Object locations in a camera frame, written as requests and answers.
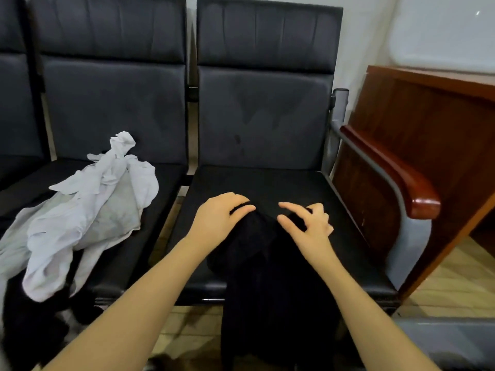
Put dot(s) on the person's right hand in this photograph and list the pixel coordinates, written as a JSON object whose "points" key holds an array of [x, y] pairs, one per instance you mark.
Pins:
{"points": [[311, 232]]}

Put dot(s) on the grey plastic storage bin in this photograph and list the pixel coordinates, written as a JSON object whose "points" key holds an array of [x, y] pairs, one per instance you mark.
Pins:
{"points": [[448, 344]]}

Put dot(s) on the pile of clothes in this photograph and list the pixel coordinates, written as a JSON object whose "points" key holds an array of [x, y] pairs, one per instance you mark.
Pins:
{"points": [[77, 220]]}

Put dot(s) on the person's left forearm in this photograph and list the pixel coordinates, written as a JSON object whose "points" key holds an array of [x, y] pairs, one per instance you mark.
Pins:
{"points": [[120, 317]]}

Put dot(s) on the person's left hand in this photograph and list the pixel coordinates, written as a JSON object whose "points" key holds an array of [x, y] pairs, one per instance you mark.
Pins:
{"points": [[216, 218]]}

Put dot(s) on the brown wooden desk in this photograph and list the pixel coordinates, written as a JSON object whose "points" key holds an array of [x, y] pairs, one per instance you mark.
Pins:
{"points": [[425, 127]]}

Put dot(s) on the person's right forearm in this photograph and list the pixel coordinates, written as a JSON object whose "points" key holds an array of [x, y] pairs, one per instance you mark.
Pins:
{"points": [[371, 324]]}

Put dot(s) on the white plastic tray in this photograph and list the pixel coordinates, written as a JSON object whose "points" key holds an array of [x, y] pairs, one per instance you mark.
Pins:
{"points": [[445, 31]]}

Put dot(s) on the brown wooden bench armrest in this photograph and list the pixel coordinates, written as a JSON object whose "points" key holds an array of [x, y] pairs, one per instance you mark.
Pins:
{"points": [[394, 170]]}

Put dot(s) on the black t-shirt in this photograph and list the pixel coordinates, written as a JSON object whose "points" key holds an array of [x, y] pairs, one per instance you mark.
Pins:
{"points": [[271, 305]]}

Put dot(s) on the black leather bench seat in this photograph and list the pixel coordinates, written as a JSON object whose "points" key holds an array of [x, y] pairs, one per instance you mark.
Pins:
{"points": [[263, 104], [19, 96], [108, 81]]}

